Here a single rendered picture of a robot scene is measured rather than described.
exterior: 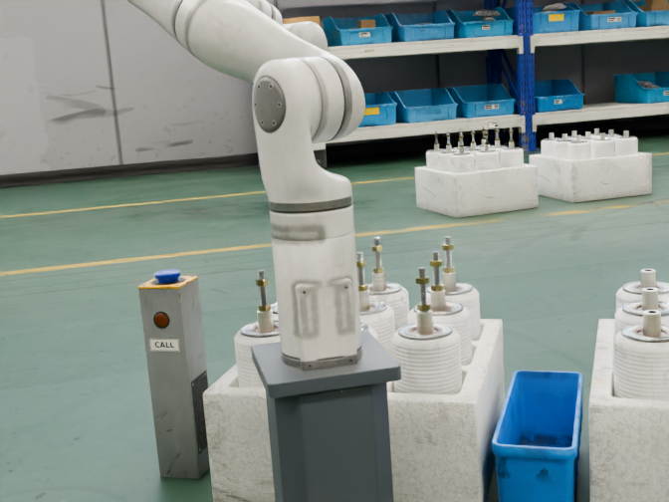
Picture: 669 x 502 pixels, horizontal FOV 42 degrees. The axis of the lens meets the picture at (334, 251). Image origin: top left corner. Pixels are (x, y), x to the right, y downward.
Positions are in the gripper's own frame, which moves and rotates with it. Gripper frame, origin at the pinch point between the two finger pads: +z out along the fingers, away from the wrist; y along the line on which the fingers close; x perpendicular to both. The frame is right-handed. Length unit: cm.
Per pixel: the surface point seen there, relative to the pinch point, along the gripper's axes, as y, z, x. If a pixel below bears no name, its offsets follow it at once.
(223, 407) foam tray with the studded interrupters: -25.3, 19.4, -18.6
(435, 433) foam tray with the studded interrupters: -4.0, 21.7, -40.1
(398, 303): 8.9, 11.4, -13.0
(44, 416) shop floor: -40, 35, 39
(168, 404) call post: -28.5, 22.8, -3.3
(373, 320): -1.0, 10.7, -21.1
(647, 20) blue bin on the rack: 443, -51, 312
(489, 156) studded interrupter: 168, 11, 156
